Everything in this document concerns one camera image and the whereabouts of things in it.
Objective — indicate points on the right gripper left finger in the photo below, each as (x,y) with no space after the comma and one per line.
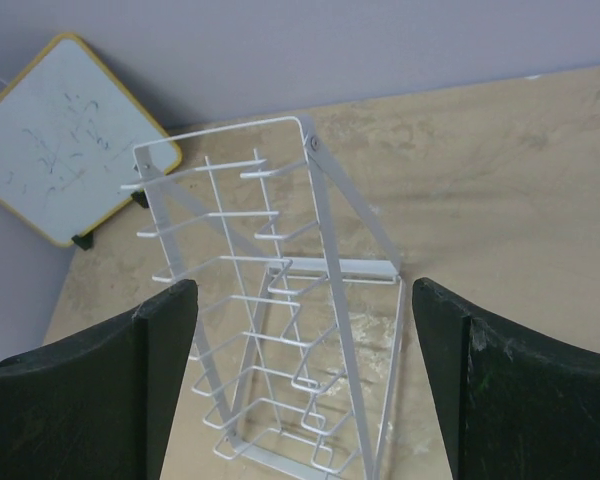
(100,403)

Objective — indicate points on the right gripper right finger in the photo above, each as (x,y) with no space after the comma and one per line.
(511,403)

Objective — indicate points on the white wire dish rack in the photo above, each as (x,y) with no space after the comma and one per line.
(299,382)

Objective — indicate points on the yellow framed whiteboard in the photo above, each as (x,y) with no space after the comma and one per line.
(68,130)

